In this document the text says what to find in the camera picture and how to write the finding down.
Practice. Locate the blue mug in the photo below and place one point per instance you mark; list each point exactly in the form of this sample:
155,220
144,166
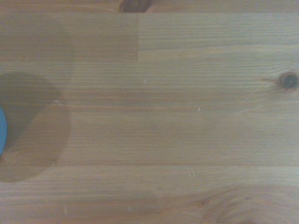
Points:
2,130

